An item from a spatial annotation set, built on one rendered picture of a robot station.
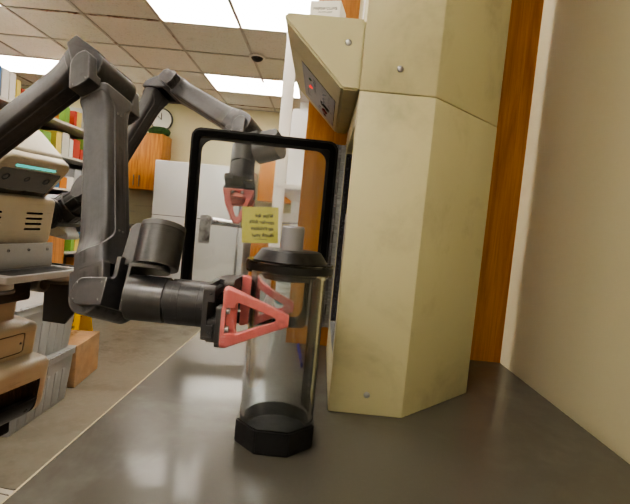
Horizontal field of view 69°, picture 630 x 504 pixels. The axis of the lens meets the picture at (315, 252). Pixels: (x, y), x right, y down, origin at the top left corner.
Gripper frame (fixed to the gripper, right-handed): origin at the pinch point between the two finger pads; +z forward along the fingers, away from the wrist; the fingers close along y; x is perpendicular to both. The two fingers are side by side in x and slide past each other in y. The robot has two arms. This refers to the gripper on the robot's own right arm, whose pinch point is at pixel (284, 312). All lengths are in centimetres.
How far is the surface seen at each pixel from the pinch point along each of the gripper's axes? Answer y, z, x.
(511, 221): 47, 45, -16
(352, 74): 10.1, 5.7, -33.0
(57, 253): 277, -189, 29
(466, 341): 22.7, 30.5, 6.4
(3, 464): 142, -130, 111
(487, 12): 19, 26, -47
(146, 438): -3.5, -14.9, 16.2
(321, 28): 10.1, 0.6, -38.9
